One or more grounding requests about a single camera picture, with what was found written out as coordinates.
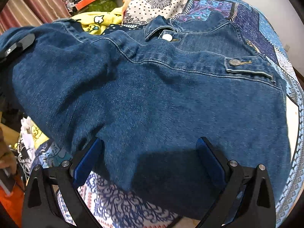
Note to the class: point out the striped brown curtain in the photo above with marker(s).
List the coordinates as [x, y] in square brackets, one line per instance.
[30, 2]

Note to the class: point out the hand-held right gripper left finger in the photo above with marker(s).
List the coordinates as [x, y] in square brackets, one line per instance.
[85, 161]

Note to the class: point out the yellow cartoon blanket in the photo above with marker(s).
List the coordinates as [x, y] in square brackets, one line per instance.
[95, 21]

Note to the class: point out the blue denim jacket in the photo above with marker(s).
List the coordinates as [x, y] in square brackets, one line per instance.
[154, 99]

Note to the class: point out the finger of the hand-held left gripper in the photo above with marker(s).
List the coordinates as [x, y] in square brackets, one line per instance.
[19, 45]

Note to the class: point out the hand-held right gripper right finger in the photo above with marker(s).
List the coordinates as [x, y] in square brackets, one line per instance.
[211, 161]

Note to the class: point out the orange garment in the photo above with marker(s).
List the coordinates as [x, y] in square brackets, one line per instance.
[11, 201]

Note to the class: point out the orange box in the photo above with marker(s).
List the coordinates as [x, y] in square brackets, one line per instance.
[87, 1]

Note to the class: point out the green patterned cloth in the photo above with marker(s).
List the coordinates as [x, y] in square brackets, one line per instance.
[106, 4]

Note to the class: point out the white wall socket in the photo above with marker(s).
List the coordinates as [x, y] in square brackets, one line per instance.
[287, 47]

